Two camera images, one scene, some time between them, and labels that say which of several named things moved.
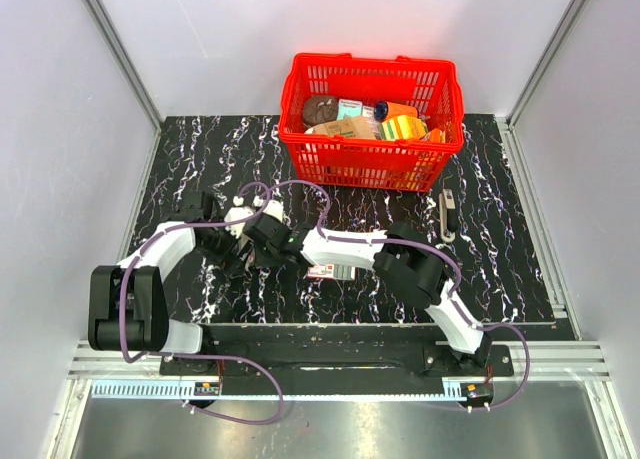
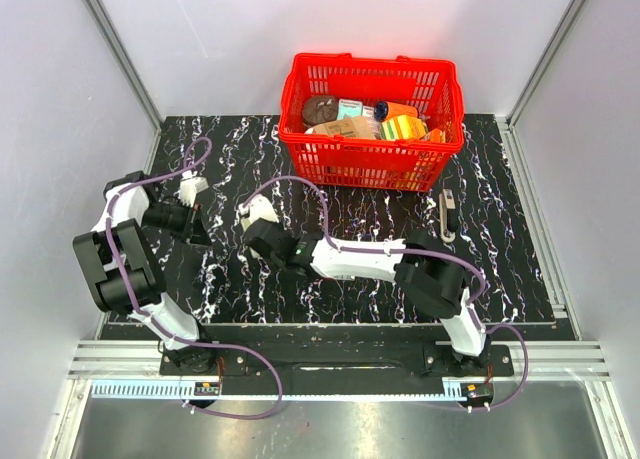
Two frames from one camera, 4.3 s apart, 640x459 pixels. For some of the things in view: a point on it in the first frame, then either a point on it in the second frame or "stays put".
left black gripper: [228, 259] to [193, 230]
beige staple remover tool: [449, 219] stays put
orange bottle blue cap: [386, 110] stays put
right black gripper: [263, 262] stays put
